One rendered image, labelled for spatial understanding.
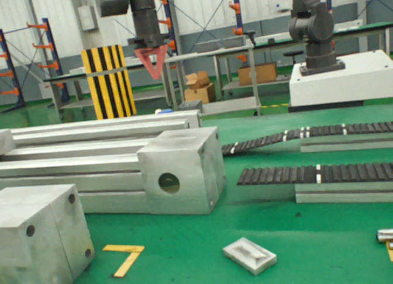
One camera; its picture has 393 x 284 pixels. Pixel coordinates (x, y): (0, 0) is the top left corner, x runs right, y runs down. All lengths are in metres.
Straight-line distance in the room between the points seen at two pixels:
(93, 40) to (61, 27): 6.43
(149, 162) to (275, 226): 0.18
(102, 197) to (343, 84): 0.71
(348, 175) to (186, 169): 0.20
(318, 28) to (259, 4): 7.24
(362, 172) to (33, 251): 0.38
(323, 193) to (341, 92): 0.57
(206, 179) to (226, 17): 7.97
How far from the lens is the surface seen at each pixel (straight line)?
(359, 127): 0.67
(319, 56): 1.06
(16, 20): 11.38
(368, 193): 0.48
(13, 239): 0.37
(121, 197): 0.52
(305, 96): 1.02
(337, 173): 0.48
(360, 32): 5.20
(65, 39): 10.35
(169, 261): 0.41
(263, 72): 5.44
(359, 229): 0.43
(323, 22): 1.04
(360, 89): 1.02
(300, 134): 0.65
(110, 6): 0.80
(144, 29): 0.81
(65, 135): 0.79
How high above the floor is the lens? 1.01
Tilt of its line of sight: 15 degrees down
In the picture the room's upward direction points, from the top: 10 degrees counter-clockwise
